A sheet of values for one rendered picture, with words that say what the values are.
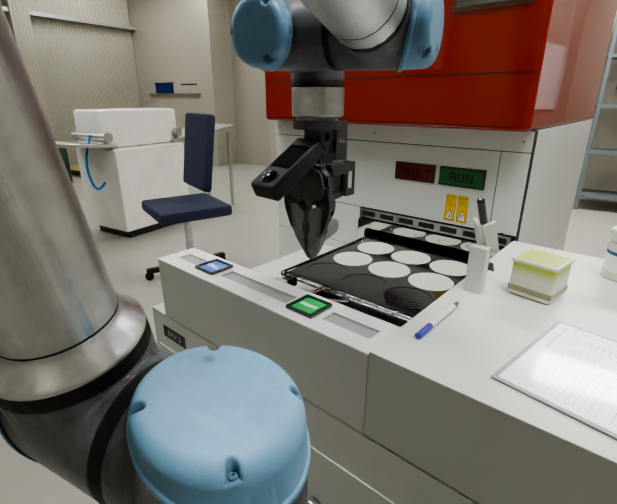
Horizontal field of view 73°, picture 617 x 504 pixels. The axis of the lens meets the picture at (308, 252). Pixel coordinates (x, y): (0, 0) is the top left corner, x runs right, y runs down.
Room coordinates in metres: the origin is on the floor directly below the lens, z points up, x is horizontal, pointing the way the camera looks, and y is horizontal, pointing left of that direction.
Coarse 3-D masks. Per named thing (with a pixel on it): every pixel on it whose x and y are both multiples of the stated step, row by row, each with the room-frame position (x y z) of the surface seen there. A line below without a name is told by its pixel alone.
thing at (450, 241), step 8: (360, 224) 1.23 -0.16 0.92; (368, 224) 1.21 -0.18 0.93; (376, 224) 1.19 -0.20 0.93; (384, 224) 1.18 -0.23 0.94; (392, 224) 1.17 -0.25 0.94; (360, 232) 1.23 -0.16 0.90; (392, 232) 1.16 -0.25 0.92; (400, 232) 1.14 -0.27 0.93; (408, 232) 1.12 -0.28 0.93; (416, 232) 1.11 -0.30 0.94; (424, 232) 1.09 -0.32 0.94; (432, 232) 1.09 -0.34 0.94; (424, 240) 1.09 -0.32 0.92; (432, 240) 1.07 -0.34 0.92; (440, 240) 1.06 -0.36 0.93; (448, 240) 1.05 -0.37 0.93; (456, 240) 1.03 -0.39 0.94; (464, 240) 1.02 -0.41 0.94; (464, 248) 1.02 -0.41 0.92
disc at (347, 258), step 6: (342, 252) 1.05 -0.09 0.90; (348, 252) 1.05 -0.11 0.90; (354, 252) 1.05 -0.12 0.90; (336, 258) 1.00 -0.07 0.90; (342, 258) 1.00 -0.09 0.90; (348, 258) 1.00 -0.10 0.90; (354, 258) 1.00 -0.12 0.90; (360, 258) 1.00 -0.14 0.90; (366, 258) 1.00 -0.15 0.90; (348, 264) 0.96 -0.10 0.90; (354, 264) 0.96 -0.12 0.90; (360, 264) 0.96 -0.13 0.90
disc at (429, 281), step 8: (408, 280) 0.86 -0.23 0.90; (416, 280) 0.86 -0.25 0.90; (424, 280) 0.86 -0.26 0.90; (432, 280) 0.86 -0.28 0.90; (440, 280) 0.86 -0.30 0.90; (448, 280) 0.86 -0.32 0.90; (424, 288) 0.82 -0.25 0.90; (432, 288) 0.82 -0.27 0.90; (440, 288) 0.82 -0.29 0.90; (448, 288) 0.82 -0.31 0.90
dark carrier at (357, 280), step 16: (368, 240) 1.14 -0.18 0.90; (384, 256) 1.01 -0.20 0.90; (432, 256) 1.01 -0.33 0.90; (304, 272) 0.91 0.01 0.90; (320, 272) 0.91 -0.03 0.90; (336, 272) 0.91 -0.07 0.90; (352, 272) 0.91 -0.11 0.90; (368, 272) 0.91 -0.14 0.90; (416, 272) 0.91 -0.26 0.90; (432, 272) 0.91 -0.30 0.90; (336, 288) 0.82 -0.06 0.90; (352, 288) 0.82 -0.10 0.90; (368, 288) 0.82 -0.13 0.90; (384, 288) 0.82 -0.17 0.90; (400, 288) 0.82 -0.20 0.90; (416, 288) 0.82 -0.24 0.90; (384, 304) 0.75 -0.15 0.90; (400, 304) 0.75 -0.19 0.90; (416, 304) 0.75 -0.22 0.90
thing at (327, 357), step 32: (192, 256) 0.87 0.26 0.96; (192, 288) 0.76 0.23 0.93; (224, 288) 0.69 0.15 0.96; (256, 288) 0.70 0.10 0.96; (288, 288) 0.69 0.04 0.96; (192, 320) 0.77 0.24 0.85; (224, 320) 0.70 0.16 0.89; (256, 320) 0.64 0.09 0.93; (288, 320) 0.58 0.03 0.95; (320, 320) 0.58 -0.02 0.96; (352, 320) 0.58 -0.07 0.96; (256, 352) 0.64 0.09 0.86; (288, 352) 0.59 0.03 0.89; (320, 352) 0.54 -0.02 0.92; (352, 352) 0.50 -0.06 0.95; (320, 384) 0.54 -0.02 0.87; (352, 384) 0.50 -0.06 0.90; (352, 416) 0.50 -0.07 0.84
